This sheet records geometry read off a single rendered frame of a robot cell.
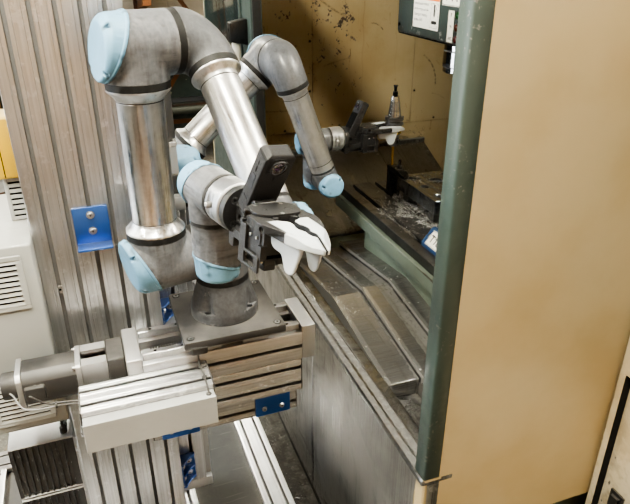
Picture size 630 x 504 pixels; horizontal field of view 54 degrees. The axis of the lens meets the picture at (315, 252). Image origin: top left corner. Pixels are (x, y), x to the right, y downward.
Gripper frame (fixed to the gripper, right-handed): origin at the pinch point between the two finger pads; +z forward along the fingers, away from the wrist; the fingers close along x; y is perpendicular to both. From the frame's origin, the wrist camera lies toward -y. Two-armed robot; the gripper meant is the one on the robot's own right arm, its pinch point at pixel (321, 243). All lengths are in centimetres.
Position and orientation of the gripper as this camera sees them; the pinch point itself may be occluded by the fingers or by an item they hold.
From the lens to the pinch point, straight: 75.2
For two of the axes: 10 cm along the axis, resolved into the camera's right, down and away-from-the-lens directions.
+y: -1.1, 9.2, 3.7
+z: 5.7, 3.6, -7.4
